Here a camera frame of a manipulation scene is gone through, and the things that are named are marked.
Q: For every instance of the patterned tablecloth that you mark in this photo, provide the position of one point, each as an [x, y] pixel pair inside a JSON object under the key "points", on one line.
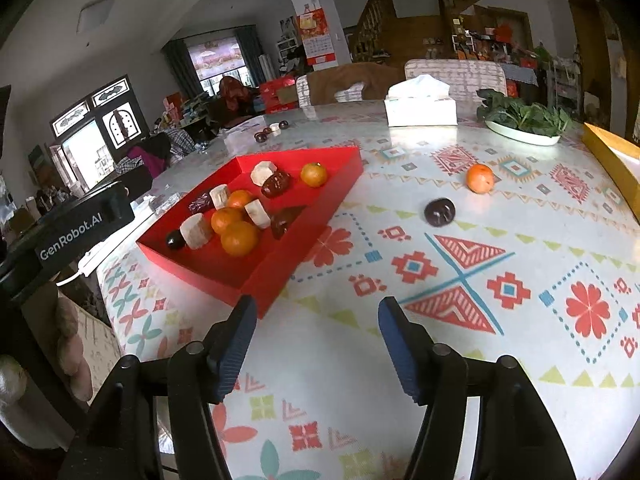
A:
{"points": [[350, 360]]}

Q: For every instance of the red wall calendar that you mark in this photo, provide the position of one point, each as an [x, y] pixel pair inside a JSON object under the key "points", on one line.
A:
{"points": [[316, 35]]}

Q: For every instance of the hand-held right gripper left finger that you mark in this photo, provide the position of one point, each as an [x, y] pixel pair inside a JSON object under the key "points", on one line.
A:
{"points": [[235, 345]]}

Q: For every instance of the tissue box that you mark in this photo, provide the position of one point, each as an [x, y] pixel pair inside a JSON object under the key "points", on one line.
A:
{"points": [[420, 110]]}

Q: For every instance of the door with patterned glass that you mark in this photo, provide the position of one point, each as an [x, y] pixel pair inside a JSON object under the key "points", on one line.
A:
{"points": [[100, 130]]}

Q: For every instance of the yellow taped tray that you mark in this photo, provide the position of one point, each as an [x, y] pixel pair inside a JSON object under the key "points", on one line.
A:
{"points": [[615, 155]]}

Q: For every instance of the square ceiling lamp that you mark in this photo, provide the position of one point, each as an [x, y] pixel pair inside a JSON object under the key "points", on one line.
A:
{"points": [[95, 12]]}

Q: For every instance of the blue checkered tablecloth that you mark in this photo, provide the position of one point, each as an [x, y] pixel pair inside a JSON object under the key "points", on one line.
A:
{"points": [[520, 74]]}

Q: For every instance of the pale green oval plate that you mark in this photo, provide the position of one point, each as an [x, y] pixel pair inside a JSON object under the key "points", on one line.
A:
{"points": [[525, 138]]}

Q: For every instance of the brown chair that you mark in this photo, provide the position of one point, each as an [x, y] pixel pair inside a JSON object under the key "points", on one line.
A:
{"points": [[350, 80]]}

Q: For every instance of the large orange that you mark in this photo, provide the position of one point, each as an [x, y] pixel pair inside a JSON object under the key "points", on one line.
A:
{"points": [[240, 238]]}

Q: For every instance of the person's left hand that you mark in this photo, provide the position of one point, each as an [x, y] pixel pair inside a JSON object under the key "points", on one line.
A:
{"points": [[67, 355]]}

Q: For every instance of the wooden staircase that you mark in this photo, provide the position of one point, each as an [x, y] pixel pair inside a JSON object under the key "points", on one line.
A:
{"points": [[385, 20]]}

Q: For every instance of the red box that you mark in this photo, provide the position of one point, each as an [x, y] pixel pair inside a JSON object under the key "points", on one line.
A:
{"points": [[210, 270]]}

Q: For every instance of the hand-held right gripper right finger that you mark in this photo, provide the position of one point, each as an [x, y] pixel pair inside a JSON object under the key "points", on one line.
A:
{"points": [[400, 345]]}

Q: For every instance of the pile of clothes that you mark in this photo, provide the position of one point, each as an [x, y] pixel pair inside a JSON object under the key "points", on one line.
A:
{"points": [[155, 152]]}

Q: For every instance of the metal shelf rack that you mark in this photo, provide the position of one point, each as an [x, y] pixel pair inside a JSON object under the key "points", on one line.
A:
{"points": [[565, 85]]}

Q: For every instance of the chair with patterned cover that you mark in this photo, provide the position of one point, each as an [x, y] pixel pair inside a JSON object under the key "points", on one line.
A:
{"points": [[460, 77]]}

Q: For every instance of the window with curtains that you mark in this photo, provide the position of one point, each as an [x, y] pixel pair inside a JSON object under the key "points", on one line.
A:
{"points": [[220, 60]]}

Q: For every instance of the spinach leaves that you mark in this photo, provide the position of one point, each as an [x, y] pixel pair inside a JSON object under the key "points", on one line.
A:
{"points": [[525, 115]]}

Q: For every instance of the reddish brown date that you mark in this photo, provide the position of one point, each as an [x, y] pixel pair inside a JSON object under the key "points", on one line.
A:
{"points": [[276, 183]]}

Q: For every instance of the dark purple passion fruit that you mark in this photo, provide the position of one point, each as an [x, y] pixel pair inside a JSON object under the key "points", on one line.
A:
{"points": [[440, 211], [175, 239]]}

